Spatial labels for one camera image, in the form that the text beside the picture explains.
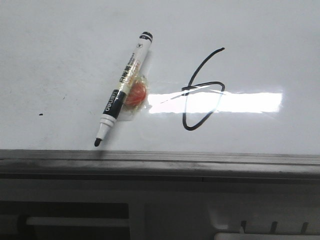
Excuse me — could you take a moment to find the white whiteboard with grey frame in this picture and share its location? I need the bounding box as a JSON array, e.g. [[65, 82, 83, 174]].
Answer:
[[0, 0, 320, 179]]

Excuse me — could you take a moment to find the black and white whiteboard marker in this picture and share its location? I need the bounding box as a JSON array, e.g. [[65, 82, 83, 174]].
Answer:
[[94, 31, 153, 147]]

